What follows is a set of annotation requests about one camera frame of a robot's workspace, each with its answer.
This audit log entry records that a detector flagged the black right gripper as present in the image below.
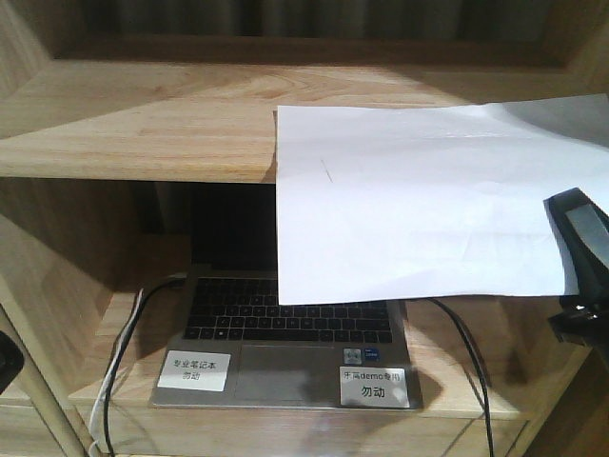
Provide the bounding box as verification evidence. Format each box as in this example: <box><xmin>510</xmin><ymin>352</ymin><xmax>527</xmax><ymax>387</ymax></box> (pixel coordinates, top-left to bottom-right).
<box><xmin>547</xmin><ymin>188</ymin><xmax>608</xmax><ymax>362</ymax></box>

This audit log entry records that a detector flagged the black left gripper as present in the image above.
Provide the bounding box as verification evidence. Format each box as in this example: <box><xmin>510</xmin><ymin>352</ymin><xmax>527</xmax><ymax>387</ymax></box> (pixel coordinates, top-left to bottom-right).
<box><xmin>0</xmin><ymin>331</ymin><xmax>24</xmax><ymax>393</ymax></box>

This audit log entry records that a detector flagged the white paper sheet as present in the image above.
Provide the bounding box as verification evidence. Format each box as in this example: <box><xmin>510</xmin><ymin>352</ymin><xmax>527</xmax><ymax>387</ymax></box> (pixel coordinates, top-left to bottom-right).
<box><xmin>276</xmin><ymin>94</ymin><xmax>608</xmax><ymax>305</ymax></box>

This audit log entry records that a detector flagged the white label sticker left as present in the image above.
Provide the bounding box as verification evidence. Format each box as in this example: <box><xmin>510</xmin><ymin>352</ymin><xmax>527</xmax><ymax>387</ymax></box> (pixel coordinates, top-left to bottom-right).
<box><xmin>157</xmin><ymin>350</ymin><xmax>231</xmax><ymax>392</ymax></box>

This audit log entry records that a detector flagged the white label sticker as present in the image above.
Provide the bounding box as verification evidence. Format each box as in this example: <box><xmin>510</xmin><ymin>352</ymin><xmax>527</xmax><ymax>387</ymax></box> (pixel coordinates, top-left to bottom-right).
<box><xmin>157</xmin><ymin>350</ymin><xmax>231</xmax><ymax>392</ymax></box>
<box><xmin>340</xmin><ymin>367</ymin><xmax>410</xmax><ymax>409</ymax></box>

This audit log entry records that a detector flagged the silver laptop with black keys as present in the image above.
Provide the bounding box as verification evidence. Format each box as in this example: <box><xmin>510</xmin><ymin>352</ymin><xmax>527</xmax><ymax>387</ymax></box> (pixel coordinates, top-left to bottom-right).
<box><xmin>151</xmin><ymin>184</ymin><xmax>422</xmax><ymax>410</ymax></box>

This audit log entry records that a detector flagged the wooden shelf unit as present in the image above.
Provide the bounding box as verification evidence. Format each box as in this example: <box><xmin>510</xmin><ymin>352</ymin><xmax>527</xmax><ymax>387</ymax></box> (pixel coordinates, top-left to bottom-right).
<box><xmin>1</xmin><ymin>1</ymin><xmax>608</xmax><ymax>456</ymax></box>

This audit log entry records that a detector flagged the white label sticker right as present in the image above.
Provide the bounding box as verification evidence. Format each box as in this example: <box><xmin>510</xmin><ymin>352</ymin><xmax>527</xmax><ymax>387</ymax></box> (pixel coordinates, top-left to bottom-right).
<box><xmin>340</xmin><ymin>367</ymin><xmax>410</xmax><ymax>409</ymax></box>

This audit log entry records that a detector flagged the grey curtain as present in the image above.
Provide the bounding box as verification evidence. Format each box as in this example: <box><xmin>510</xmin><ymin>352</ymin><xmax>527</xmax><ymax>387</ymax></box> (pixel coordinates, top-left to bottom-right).
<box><xmin>85</xmin><ymin>0</ymin><xmax>591</xmax><ymax>40</ymax></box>

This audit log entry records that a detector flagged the white cable left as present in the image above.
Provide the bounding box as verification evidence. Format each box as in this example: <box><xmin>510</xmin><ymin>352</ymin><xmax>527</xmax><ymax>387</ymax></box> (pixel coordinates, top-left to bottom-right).
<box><xmin>87</xmin><ymin>271</ymin><xmax>187</xmax><ymax>457</ymax></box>

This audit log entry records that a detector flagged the black cable right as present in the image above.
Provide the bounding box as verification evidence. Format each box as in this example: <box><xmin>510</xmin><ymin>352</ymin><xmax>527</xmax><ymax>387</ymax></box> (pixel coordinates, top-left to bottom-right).
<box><xmin>427</xmin><ymin>297</ymin><xmax>497</xmax><ymax>457</ymax></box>

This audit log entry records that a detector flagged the black cable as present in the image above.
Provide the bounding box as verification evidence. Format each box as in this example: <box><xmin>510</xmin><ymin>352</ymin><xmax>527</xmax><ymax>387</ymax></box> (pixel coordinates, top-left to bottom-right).
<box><xmin>427</xmin><ymin>297</ymin><xmax>497</xmax><ymax>457</ymax></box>
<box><xmin>103</xmin><ymin>278</ymin><xmax>184</xmax><ymax>457</ymax></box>

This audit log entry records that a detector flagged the black cable left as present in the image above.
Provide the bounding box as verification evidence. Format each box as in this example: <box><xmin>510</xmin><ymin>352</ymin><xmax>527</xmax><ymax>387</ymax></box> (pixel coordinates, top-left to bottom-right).
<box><xmin>103</xmin><ymin>278</ymin><xmax>184</xmax><ymax>457</ymax></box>

